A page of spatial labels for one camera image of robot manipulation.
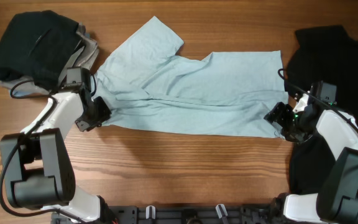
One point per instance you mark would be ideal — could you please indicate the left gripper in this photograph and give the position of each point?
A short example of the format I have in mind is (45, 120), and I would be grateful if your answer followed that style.
(105, 115)

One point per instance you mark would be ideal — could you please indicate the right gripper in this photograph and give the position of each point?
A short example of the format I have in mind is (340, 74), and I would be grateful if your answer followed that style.
(279, 114)

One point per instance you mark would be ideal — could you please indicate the light blue t-shirt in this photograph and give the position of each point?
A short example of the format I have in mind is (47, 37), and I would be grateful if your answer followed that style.
(148, 86)

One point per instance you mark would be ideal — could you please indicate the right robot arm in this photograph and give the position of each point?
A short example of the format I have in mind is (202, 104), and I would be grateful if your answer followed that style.
(337, 199)

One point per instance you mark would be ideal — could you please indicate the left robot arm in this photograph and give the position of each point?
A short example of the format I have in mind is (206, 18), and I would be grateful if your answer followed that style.
(37, 176)

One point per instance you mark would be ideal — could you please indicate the folded grey garment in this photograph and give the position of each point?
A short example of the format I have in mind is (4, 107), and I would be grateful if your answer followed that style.
(84, 56)

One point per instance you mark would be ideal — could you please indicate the black t-shirt on table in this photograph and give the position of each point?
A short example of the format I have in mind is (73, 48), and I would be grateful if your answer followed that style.
(325, 54)

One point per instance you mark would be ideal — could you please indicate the folded blue garment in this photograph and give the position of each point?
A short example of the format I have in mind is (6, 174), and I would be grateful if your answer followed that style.
(15, 94)

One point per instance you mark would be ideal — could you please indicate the folded black garment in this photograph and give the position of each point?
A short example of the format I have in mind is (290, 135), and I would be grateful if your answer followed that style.
(37, 45)

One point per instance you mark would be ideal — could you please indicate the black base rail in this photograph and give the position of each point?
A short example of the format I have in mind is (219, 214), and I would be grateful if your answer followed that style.
(246, 214)

